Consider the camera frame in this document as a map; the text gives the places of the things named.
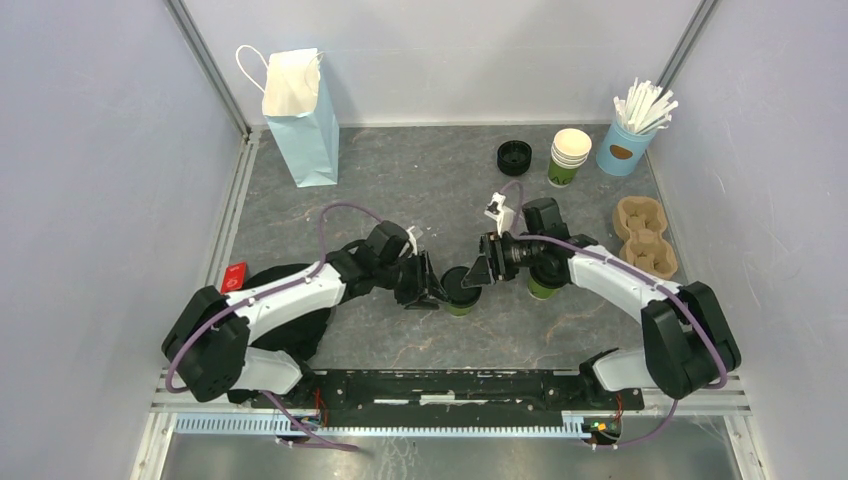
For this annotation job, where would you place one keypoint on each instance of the black cloth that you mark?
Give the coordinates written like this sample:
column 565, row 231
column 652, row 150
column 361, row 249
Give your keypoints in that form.
column 299, row 338

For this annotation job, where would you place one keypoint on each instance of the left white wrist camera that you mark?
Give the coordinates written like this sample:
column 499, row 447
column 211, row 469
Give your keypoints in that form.
column 414, row 234

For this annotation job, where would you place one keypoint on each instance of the light blue paper bag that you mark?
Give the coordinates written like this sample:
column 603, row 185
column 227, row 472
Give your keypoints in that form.
column 297, row 107

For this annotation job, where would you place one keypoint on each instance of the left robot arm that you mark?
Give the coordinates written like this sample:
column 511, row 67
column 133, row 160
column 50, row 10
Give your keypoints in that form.
column 210, row 345

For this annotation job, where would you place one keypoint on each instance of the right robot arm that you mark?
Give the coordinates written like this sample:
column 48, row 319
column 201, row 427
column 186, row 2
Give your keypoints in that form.
column 687, row 343

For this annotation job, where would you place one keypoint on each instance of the stack of paper cups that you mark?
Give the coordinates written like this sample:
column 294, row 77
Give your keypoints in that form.
column 570, row 149

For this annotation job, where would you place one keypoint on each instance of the brown pulp cup carrier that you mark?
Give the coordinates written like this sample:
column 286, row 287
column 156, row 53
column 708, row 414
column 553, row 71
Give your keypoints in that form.
column 640, row 223

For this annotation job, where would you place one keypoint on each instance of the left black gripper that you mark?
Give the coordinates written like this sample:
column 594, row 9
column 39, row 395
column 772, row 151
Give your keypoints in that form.
column 425, row 284

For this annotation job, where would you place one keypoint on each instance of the green paper coffee cup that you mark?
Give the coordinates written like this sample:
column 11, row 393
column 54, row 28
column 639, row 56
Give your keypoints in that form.
column 540, row 291

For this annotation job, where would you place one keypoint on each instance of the stack of black lids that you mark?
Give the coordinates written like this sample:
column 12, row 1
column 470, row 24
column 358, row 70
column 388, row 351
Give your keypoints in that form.
column 514, row 157

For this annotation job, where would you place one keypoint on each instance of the black cup lid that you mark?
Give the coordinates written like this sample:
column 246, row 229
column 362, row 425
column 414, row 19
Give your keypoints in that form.
column 457, row 295
column 550, row 272

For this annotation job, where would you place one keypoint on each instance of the red card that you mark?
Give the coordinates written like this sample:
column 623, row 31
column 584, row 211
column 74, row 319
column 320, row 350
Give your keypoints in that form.
column 234, row 277

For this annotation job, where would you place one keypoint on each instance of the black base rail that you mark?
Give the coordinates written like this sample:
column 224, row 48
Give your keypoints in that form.
column 455, row 398

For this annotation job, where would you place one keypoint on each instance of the blue straw holder can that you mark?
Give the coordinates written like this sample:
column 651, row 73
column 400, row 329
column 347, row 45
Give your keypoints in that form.
column 621, row 150

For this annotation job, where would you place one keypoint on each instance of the white cable tray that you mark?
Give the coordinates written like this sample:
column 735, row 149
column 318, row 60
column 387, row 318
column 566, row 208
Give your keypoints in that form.
column 275, row 424

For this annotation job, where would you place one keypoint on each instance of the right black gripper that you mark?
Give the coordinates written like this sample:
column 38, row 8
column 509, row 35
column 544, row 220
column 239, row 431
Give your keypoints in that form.
column 492, row 246

